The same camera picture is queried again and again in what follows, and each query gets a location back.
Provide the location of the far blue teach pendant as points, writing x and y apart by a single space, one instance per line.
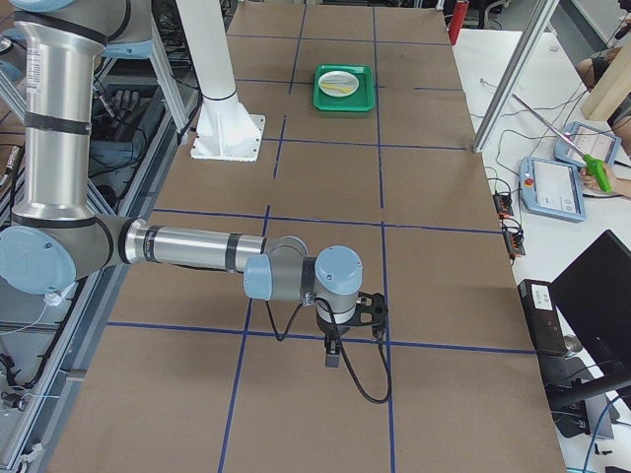
598 144

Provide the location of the orange black connector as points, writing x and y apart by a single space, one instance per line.
503 204
514 241

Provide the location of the green plastic tray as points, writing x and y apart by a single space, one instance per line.
364 100

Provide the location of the orange black connector lower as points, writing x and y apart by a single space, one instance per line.
514 241

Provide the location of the aluminium side frame rail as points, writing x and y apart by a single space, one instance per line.
52 346

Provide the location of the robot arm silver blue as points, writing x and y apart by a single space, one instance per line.
55 239

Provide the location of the near blue teach pendant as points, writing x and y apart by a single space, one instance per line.
553 189

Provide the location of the black mini computer box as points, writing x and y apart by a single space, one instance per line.
542 318

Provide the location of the aluminium frame post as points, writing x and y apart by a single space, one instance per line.
536 25

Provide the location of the yellow plastic spoon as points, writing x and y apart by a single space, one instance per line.
337 91

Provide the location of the black monitor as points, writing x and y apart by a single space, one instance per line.
593 295

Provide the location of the wooden beam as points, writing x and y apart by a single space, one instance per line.
612 89

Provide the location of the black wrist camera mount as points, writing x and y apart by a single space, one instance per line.
371 311

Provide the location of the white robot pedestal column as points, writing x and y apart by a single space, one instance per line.
225 130

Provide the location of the green handled reacher grabber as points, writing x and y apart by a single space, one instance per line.
595 167

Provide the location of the white round plate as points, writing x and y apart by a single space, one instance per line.
339 73

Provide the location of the seated person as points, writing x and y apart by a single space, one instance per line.
621 127

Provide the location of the blue teach pendant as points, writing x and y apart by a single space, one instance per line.
598 144
553 189

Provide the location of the red cylinder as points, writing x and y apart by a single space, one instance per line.
457 20

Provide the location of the orange black connector upper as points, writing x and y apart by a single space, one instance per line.
503 204

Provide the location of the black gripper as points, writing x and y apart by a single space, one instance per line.
328 330

